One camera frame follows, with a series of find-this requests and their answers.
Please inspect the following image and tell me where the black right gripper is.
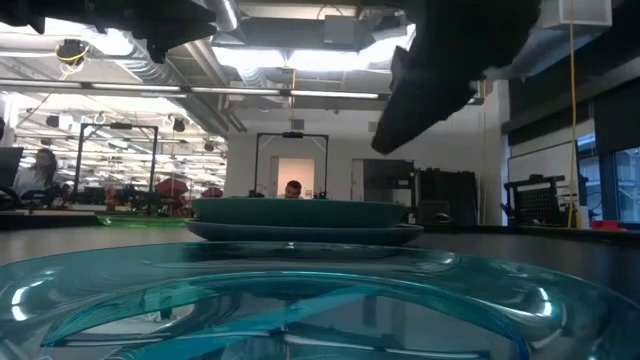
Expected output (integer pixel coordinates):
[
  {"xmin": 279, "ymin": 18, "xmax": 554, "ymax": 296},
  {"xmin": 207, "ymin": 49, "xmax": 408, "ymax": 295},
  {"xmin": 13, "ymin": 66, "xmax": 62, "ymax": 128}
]
[{"xmin": 371, "ymin": 0, "xmax": 543, "ymax": 156}]

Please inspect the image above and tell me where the black metal gantry frame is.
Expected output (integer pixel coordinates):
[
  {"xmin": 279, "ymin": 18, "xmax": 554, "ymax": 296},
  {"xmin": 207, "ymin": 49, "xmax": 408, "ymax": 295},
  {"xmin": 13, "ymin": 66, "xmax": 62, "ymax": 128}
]
[
  {"xmin": 73, "ymin": 121, "xmax": 160, "ymax": 205},
  {"xmin": 253, "ymin": 131, "xmax": 330, "ymax": 200}
]

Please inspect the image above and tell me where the small clear blue plate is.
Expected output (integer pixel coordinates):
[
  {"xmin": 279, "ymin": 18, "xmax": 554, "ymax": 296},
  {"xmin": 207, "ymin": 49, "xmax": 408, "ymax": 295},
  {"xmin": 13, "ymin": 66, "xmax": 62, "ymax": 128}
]
[{"xmin": 0, "ymin": 241, "xmax": 640, "ymax": 360}]

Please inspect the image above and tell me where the small clear green plate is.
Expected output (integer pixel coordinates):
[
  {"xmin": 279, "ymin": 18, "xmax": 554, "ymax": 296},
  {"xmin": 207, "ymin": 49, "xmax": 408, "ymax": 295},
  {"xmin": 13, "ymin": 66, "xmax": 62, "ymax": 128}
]
[{"xmin": 95, "ymin": 213, "xmax": 194, "ymax": 230}]

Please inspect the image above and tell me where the dark grey plate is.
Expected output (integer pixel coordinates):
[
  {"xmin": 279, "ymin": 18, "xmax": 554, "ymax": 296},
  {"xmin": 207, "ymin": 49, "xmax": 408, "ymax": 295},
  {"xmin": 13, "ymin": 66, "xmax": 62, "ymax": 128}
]
[{"xmin": 184, "ymin": 218, "xmax": 425, "ymax": 247}]

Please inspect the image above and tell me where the large teal plate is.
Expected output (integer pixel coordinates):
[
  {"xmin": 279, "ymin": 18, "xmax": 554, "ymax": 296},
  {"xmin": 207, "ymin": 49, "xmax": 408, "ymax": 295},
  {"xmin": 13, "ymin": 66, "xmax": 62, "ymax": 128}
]
[{"xmin": 191, "ymin": 196, "xmax": 412, "ymax": 230}]

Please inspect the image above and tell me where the person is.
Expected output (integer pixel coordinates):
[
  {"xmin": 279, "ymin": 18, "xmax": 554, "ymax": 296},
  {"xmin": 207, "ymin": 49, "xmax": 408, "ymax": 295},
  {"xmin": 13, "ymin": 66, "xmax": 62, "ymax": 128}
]
[
  {"xmin": 12, "ymin": 147, "xmax": 69, "ymax": 206},
  {"xmin": 283, "ymin": 179, "xmax": 304, "ymax": 201}
]

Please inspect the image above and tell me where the hanging yellow cable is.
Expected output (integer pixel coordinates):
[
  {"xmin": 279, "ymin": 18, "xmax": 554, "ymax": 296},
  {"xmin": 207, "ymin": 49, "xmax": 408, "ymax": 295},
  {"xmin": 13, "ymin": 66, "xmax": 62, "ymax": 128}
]
[{"xmin": 565, "ymin": 0, "xmax": 578, "ymax": 229}]

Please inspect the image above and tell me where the small clear pink plate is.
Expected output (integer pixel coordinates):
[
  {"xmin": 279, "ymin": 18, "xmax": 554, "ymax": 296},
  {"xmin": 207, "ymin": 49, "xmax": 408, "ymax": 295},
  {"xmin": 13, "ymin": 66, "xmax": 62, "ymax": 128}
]
[{"xmin": 590, "ymin": 218, "xmax": 628, "ymax": 233}]

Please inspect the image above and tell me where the black perforated rack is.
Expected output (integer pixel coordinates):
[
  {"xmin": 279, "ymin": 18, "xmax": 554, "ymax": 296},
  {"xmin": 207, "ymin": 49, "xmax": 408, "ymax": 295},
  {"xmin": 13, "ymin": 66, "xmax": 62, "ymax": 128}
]
[{"xmin": 501, "ymin": 173, "xmax": 571, "ymax": 227}]

